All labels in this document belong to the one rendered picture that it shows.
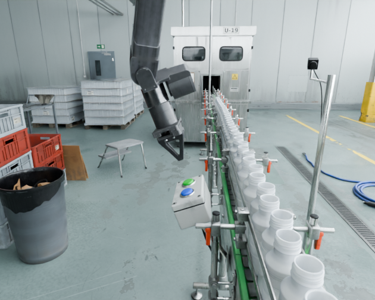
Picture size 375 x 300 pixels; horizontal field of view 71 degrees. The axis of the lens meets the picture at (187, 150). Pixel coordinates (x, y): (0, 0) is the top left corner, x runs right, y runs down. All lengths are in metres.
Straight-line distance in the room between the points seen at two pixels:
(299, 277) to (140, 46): 0.48
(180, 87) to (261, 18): 10.00
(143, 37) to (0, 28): 12.35
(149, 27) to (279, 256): 0.47
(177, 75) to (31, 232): 1.84
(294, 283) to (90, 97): 6.63
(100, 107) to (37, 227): 4.90
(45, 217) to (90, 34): 9.47
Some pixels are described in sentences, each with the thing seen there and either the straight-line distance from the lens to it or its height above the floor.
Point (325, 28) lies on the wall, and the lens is 11.18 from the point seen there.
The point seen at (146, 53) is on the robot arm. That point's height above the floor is 1.43.
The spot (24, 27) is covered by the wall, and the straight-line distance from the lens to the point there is 12.34.
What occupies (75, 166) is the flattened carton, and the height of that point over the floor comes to 0.21.
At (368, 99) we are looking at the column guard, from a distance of 8.94.
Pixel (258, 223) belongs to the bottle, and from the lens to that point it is 0.54.
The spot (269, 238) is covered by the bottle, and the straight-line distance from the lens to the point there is 0.49.
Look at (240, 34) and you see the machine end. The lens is 4.78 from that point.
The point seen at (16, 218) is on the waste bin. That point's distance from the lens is 2.23.
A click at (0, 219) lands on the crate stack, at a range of 2.61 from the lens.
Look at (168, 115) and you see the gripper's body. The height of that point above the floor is 1.30.
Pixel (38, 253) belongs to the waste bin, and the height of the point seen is 0.10.
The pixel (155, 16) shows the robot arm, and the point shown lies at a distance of 0.57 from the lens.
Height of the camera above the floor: 1.40
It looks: 17 degrees down
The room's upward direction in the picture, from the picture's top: straight up
